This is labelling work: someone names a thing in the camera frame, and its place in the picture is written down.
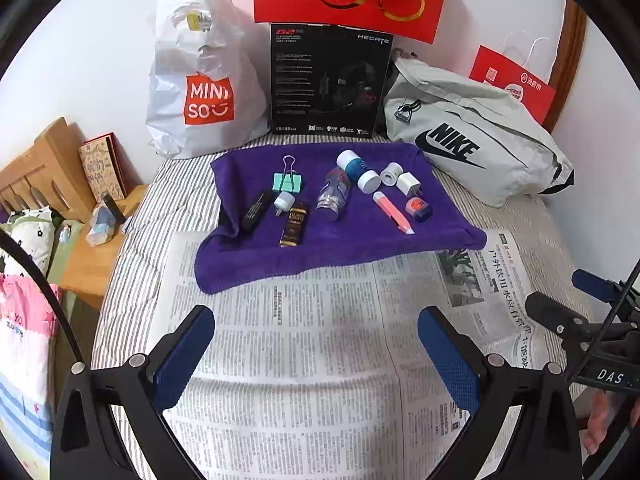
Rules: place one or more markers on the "black triangular bag buckle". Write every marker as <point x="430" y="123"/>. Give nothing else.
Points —
<point x="410" y="106"/>

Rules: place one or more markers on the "grey bag with black logo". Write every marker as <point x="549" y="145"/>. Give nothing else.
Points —
<point x="500" y="125"/>

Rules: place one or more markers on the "white floral pillow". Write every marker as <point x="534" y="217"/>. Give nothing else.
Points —
<point x="30" y="235"/>

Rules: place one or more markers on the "newspaper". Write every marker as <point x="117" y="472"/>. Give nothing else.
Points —
<point x="300" y="360"/>

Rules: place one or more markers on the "black headphone box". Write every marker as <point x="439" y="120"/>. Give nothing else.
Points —
<point x="300" y="85"/>

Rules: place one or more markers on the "person's right hand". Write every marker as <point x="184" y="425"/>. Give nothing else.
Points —
<point x="602" y="420"/>

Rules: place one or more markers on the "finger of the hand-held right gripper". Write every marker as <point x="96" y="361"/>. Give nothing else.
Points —
<point x="550" y="307"/>
<point x="592" y="282"/>

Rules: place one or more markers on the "blue jar white lid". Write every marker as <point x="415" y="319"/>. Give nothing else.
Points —
<point x="352" y="165"/>

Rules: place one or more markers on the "white labelled small jar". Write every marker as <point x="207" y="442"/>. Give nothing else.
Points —
<point x="391" y="172"/>

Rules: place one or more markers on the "white plastic shopping bag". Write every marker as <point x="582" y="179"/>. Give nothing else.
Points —
<point x="210" y="60"/>

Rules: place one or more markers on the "black tube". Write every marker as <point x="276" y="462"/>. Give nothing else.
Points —
<point x="255" y="211"/>

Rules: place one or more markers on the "wooden nightstand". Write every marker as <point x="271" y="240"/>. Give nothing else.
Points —
<point x="85" y="270"/>

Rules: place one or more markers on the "green binder clip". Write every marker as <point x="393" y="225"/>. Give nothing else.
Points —
<point x="287" y="183"/>

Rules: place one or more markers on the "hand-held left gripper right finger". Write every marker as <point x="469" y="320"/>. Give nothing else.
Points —
<point x="447" y="355"/>

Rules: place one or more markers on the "red book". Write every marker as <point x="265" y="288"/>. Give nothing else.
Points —
<point x="122" y="160"/>

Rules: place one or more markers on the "orange and blue small container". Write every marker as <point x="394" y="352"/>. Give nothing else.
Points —
<point x="417" y="207"/>

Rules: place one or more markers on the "white lid round jar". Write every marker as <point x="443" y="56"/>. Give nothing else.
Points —
<point x="370" y="180"/>

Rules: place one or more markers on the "pink printed blanket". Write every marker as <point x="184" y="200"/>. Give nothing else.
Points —
<point x="25" y="335"/>

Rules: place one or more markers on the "wooden headboard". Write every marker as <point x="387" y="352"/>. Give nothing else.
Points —
<point x="45" y="160"/>

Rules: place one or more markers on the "purple towel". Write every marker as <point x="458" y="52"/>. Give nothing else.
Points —
<point x="350" y="245"/>

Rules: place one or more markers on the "patterned notebook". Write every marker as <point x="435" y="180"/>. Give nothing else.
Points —
<point x="102" y="170"/>

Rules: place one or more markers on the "white charger plug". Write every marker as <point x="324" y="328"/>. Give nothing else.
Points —
<point x="409" y="183"/>

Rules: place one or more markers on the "pink pen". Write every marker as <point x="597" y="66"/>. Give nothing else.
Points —
<point x="390" y="210"/>

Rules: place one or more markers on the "small black device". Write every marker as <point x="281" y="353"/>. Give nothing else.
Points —
<point x="112" y="207"/>

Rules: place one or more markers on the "brown wooden door frame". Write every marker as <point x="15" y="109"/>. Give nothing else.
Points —
<point x="570" y="60"/>

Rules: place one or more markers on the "white plug night light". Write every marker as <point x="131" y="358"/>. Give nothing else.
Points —
<point x="283" y="201"/>

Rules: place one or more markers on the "crumpled plastic packet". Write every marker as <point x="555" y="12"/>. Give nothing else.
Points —
<point x="102" y="230"/>

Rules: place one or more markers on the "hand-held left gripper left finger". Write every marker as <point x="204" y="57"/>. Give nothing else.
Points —
<point x="182" y="350"/>

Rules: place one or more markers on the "clear plastic bottle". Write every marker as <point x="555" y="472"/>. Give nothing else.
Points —
<point x="332" y="195"/>

